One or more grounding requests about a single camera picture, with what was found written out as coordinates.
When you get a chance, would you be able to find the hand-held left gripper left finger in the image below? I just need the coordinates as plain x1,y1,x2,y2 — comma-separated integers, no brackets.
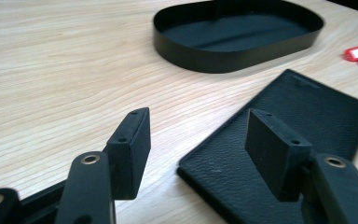
102,106,152,201

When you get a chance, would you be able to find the black key rack with tray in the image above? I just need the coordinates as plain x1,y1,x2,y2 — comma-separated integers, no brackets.
152,0,325,75

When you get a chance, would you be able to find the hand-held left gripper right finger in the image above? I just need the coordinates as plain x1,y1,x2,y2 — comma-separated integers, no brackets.
244,108,312,203

